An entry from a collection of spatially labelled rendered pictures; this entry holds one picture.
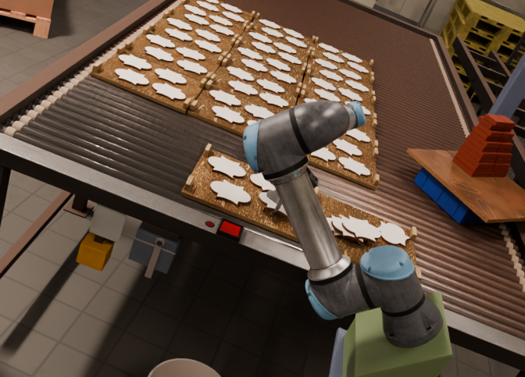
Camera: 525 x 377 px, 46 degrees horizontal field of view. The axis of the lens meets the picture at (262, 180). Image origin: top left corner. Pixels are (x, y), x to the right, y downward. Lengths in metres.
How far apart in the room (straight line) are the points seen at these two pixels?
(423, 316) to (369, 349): 0.17
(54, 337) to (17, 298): 0.25
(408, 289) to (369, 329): 0.23
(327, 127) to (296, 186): 0.16
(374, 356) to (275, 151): 0.58
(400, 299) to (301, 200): 0.34
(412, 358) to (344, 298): 0.22
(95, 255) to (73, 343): 0.72
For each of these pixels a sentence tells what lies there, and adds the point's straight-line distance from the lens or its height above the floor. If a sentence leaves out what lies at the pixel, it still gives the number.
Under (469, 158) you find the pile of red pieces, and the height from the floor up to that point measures 1.10.
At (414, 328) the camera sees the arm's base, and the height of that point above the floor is 1.11.
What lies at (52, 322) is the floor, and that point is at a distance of 2.77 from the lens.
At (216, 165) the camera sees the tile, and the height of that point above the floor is 0.95.
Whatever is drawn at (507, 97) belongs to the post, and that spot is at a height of 1.18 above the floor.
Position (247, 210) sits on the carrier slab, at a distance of 2.03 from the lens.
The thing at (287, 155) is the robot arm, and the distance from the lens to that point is 1.43.
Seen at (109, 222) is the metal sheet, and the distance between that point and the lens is 2.01.
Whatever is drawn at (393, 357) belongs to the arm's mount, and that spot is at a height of 1.03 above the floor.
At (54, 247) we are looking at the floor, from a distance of 3.12.
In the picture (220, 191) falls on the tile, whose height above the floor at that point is 0.95.
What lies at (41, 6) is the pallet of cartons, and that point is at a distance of 5.23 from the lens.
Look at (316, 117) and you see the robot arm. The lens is 1.41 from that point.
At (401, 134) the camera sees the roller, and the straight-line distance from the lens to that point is 3.29.
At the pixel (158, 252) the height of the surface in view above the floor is 0.78.
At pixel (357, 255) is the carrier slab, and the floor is 0.94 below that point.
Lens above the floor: 1.99
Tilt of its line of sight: 28 degrees down
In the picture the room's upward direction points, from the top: 23 degrees clockwise
